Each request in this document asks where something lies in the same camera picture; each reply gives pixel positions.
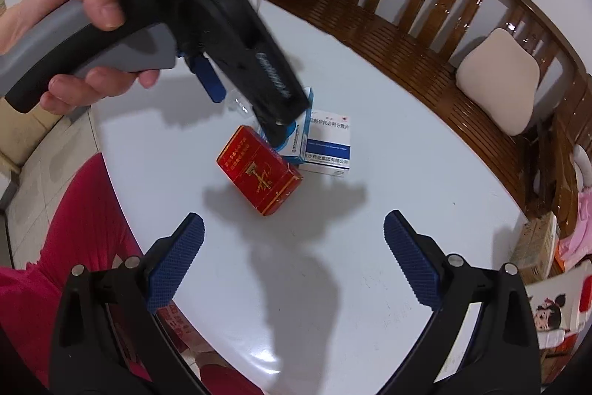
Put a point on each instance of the beige back cushion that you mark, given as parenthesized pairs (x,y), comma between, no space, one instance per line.
(499,80)

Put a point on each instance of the white medicine box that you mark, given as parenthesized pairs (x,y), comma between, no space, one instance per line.
(330,145)

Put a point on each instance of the blue medicine box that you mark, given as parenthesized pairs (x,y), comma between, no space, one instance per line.
(296,140)

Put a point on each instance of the white top wooden table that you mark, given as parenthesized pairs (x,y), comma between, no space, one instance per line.
(323,284)

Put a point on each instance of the pink plastic bag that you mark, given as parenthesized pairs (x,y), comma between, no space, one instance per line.
(578,237)

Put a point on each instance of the white cloth bundle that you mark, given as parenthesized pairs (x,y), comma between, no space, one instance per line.
(582,163)

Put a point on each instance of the red cigarette box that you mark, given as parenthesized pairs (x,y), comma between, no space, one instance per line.
(259,177)

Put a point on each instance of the wooden slatted sofa bench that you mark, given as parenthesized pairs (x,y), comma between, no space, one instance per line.
(416,29)

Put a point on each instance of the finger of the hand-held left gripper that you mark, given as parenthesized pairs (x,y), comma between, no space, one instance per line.
(273,85)
(209,81)

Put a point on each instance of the white cartoon print bottle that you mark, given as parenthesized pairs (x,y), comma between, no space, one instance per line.
(555,316)

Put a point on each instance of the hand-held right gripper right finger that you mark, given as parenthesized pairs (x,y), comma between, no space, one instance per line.
(414,265)

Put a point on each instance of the person's left leg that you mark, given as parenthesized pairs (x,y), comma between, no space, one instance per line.
(69,237)

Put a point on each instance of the small cardboard box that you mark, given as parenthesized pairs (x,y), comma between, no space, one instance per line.
(536,247)

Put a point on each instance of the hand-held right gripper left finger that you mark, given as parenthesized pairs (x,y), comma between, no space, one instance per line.
(178,261)

